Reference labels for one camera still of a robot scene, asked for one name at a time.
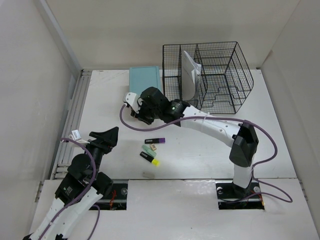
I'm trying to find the purple highlighter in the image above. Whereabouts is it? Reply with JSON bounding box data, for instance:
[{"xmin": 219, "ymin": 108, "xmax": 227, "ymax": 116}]
[{"xmin": 144, "ymin": 137, "xmax": 166, "ymax": 144}]

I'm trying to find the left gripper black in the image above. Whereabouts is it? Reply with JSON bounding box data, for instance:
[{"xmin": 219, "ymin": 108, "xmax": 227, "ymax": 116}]
[{"xmin": 80, "ymin": 126, "xmax": 119, "ymax": 180}]

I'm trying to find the aluminium rail frame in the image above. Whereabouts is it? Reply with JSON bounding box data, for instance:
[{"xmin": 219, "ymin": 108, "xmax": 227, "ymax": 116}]
[{"xmin": 48, "ymin": 69, "xmax": 92, "ymax": 180}]

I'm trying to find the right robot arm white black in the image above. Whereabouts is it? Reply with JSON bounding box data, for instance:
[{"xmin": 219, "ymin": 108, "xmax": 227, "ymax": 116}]
[{"xmin": 124, "ymin": 87, "xmax": 259, "ymax": 198}]

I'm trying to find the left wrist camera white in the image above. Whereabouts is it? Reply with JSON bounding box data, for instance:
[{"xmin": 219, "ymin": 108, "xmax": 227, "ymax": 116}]
[{"xmin": 68, "ymin": 129, "xmax": 89, "ymax": 146}]

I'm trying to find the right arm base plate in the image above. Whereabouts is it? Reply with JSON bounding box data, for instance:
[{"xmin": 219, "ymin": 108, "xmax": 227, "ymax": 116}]
[{"xmin": 215, "ymin": 181, "xmax": 265, "ymax": 210}]

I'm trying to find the grey eraser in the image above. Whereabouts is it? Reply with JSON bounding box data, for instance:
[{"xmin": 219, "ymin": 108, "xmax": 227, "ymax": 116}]
[{"xmin": 142, "ymin": 171, "xmax": 155, "ymax": 179}]

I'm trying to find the black wire mesh organizer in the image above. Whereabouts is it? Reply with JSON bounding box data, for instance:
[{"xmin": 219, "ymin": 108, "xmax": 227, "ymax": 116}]
[{"xmin": 162, "ymin": 41, "xmax": 254, "ymax": 115}]

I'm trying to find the green highlighter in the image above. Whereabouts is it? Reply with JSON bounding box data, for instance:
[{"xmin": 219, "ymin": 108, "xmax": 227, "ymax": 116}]
[{"xmin": 141, "ymin": 145, "xmax": 157, "ymax": 158}]

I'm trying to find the teal mini drawer chest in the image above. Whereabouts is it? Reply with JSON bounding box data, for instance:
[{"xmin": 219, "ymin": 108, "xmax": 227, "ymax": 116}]
[{"xmin": 129, "ymin": 66, "xmax": 162, "ymax": 95}]

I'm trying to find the orange highlighter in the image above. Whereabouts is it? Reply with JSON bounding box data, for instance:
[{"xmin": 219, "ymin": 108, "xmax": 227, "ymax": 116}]
[{"xmin": 150, "ymin": 144, "xmax": 157, "ymax": 151}]

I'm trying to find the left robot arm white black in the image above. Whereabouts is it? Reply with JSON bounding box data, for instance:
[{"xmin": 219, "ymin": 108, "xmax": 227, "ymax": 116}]
[{"xmin": 24, "ymin": 126, "xmax": 119, "ymax": 240}]

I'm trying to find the yellow highlighter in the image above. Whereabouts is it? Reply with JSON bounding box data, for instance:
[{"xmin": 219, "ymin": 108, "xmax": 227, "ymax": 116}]
[{"xmin": 139, "ymin": 151, "xmax": 160, "ymax": 166}]

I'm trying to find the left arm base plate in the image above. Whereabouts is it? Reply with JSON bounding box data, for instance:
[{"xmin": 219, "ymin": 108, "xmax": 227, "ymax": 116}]
[{"xmin": 95, "ymin": 181, "xmax": 128, "ymax": 211}]

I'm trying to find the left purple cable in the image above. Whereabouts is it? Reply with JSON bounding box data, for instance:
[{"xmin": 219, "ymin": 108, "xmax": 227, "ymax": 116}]
[{"xmin": 39, "ymin": 137, "xmax": 101, "ymax": 240}]

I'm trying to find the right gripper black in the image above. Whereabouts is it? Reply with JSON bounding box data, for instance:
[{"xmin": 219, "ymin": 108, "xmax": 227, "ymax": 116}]
[{"xmin": 131, "ymin": 99, "xmax": 161, "ymax": 125}]

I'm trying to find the white spiral notebook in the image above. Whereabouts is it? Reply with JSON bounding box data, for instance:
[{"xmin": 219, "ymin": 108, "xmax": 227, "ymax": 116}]
[{"xmin": 181, "ymin": 51, "xmax": 202, "ymax": 101}]

